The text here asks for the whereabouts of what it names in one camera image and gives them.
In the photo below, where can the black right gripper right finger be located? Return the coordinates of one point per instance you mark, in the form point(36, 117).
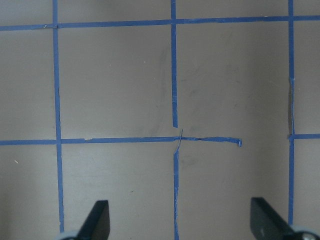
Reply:
point(266, 223)

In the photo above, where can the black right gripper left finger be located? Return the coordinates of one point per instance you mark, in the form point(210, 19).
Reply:
point(97, 224)

